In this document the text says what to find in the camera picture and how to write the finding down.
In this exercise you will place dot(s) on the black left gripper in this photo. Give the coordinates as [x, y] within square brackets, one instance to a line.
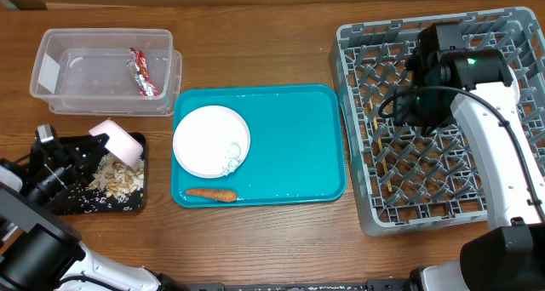
[69, 156]

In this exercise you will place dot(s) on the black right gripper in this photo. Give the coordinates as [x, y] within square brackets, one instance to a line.
[403, 115]

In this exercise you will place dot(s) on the pink bowl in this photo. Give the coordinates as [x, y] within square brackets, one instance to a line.
[122, 145]

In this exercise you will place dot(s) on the food scraps rice and nuts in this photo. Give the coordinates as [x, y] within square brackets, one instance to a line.
[114, 178]

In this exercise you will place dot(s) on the wooden chopstick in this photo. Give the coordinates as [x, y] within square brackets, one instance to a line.
[384, 164]
[374, 108]

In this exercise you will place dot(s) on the red silver snack wrapper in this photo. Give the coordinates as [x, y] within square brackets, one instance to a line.
[138, 70]

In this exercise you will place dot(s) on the pink round plate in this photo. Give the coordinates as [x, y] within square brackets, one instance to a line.
[202, 136]

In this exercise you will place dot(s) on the white tissue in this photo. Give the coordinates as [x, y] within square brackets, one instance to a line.
[232, 158]

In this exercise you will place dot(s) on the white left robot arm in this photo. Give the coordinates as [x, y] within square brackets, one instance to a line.
[42, 251]

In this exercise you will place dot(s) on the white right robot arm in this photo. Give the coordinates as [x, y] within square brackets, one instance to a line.
[477, 90]

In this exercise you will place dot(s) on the black waste tray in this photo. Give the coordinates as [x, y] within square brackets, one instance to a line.
[84, 201]

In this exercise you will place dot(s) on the grey dishwasher rack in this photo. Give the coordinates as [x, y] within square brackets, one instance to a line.
[434, 180]

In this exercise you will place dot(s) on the clear plastic bin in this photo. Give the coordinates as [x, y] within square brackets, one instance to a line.
[89, 71]

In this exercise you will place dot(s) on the orange carrot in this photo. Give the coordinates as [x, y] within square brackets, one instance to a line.
[224, 196]

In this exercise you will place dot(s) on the teal plastic tray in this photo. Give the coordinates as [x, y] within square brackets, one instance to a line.
[296, 151]

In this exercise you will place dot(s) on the black mounting rail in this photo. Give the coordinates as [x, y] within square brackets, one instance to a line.
[390, 284]

